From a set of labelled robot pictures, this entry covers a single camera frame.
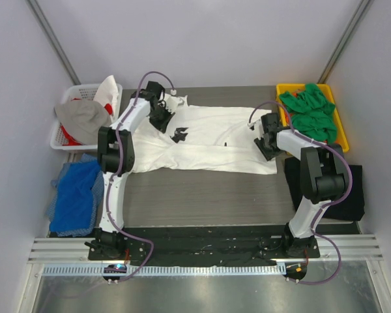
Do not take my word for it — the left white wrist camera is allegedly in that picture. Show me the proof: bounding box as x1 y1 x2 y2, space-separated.
164 89 188 113

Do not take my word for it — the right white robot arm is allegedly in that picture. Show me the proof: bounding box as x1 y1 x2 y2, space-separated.
248 113 351 258

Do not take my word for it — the white slotted cable duct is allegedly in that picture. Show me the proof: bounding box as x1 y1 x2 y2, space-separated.
42 263 286 277

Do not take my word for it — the green t shirt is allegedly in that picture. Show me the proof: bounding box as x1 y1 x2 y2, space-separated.
278 83 337 143

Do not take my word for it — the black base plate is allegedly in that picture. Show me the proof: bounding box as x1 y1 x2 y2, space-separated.
103 226 320 267

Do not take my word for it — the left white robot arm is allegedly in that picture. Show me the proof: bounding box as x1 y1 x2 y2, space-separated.
86 81 175 261

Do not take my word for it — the aluminium frame rail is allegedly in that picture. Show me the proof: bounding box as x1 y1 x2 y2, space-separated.
27 233 384 264

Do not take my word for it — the yellow plastic bin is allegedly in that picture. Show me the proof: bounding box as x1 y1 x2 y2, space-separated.
276 83 349 152

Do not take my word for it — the white plastic basket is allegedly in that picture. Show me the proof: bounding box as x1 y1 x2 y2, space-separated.
50 83 123 153

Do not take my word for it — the blue t shirt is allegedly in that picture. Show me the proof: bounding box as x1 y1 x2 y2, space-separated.
50 160 100 235

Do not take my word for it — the white cloth in basket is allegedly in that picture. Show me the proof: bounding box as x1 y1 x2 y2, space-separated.
93 75 120 110

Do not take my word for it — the red cloth in basket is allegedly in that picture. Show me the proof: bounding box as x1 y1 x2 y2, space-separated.
61 94 115 147

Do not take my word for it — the black folded t shirt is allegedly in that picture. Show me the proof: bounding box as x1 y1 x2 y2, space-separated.
283 157 365 222

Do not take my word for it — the right corner aluminium post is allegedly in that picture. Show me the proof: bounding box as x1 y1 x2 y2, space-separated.
317 0 374 83

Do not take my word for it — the white t shirt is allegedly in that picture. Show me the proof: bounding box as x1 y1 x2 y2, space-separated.
132 104 277 175

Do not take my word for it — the left corner aluminium post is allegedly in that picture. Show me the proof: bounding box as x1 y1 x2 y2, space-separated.
25 0 81 85

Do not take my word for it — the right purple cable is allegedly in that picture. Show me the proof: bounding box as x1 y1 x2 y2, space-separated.
247 100 353 284

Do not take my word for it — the blue checkered cloth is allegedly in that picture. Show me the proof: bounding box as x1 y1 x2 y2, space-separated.
46 154 104 237

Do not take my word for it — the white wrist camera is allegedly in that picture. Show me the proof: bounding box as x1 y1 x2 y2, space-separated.
164 89 188 113
248 118 263 131

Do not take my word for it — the grey cloth in basket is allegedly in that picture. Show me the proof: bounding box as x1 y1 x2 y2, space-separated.
54 100 113 146

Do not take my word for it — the corner aluminium post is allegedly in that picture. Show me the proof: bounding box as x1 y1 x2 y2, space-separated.
25 0 81 85
317 0 374 83

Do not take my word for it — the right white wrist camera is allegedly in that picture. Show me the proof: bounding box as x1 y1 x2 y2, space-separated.
248 118 263 131

